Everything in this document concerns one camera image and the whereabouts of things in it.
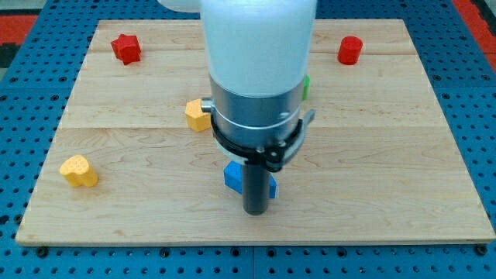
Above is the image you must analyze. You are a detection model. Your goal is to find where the silver flange with black clamp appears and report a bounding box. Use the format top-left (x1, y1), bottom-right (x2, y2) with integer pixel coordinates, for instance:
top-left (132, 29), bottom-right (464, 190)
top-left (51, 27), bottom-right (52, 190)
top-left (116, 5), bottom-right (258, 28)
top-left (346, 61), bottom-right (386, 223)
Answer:
top-left (201, 79), bottom-right (316, 172)

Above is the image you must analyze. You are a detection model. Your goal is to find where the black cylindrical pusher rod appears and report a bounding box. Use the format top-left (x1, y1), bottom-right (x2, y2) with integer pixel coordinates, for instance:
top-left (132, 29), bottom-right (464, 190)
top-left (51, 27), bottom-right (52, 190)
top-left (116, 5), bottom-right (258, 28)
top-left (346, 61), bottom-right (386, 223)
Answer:
top-left (241, 164), bottom-right (270, 215)

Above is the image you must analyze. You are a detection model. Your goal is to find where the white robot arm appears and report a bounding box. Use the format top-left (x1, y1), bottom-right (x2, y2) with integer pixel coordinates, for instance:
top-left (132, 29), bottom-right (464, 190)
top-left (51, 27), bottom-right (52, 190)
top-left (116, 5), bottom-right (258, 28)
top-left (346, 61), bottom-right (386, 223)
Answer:
top-left (159, 0), bottom-right (317, 215)

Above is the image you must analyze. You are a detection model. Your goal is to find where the green circle block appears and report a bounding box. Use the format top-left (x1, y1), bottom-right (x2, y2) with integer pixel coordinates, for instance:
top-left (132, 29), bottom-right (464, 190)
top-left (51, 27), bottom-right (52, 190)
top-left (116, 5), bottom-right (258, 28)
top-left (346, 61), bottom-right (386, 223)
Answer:
top-left (301, 74), bottom-right (311, 101)

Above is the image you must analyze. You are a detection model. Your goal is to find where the yellow hexagon block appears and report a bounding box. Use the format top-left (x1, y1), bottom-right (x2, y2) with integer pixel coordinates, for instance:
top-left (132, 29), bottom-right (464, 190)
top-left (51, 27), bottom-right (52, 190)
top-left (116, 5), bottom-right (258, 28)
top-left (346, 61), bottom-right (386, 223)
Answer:
top-left (184, 98), bottom-right (212, 132)

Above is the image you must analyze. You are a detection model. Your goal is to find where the blue block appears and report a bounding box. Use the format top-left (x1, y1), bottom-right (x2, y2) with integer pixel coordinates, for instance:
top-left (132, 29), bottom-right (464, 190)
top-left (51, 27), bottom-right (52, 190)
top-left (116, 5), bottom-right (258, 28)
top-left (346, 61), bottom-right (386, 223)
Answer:
top-left (223, 161), bottom-right (278, 199)

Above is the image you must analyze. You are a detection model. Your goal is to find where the red cylinder block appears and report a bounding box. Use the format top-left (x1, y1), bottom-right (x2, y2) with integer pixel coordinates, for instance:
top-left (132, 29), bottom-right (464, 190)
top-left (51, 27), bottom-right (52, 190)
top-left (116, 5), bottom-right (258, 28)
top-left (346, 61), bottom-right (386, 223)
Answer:
top-left (337, 36), bottom-right (363, 65)

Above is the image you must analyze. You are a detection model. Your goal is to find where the wooden board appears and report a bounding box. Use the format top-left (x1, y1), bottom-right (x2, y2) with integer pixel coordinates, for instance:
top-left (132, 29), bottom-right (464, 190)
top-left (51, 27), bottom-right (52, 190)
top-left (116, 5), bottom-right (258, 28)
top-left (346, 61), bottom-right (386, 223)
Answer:
top-left (15, 19), bottom-right (495, 247)

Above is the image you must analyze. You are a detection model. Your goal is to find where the red star block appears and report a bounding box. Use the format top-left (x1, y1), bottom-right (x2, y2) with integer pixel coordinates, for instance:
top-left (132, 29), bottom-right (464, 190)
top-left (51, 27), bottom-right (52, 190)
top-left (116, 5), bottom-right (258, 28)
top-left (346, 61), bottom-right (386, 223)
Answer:
top-left (111, 34), bottom-right (141, 65)

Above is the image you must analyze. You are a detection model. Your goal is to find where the yellow heart block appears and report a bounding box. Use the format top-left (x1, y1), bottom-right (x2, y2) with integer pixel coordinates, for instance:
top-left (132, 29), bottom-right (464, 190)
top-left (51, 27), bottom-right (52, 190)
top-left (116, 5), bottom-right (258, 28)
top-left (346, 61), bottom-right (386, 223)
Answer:
top-left (59, 154), bottom-right (98, 188)

